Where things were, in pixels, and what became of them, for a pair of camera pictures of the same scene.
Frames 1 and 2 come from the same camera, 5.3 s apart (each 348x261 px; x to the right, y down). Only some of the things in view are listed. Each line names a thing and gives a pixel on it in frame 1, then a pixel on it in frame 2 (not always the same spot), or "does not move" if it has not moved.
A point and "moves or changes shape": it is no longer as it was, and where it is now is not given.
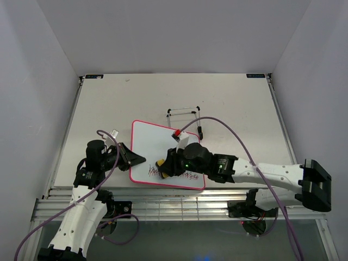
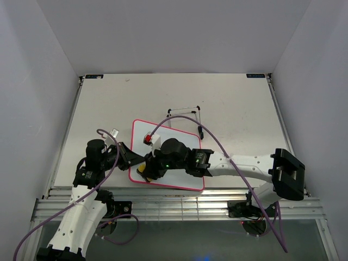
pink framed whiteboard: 154,142 does not move
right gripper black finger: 170,167 -> 153,170
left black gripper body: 108,162 does not move
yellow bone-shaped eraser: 160,161 moves or changes shape
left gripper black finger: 127,157 does not move
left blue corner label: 94,76 does not move
